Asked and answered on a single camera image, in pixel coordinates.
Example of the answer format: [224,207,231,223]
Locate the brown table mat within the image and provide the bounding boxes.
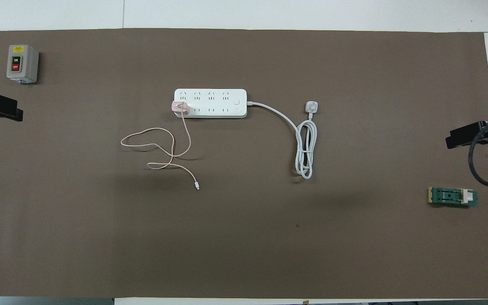
[0,28,488,299]

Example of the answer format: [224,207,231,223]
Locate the green circuit board module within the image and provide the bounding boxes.
[428,187,479,208]

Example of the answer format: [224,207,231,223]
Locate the pink charging cable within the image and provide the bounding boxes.
[121,111,200,190]

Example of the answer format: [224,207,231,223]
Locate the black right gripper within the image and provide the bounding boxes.
[446,116,488,149]

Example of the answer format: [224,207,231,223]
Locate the gray on-off switch box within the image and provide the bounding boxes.
[6,44,39,84]

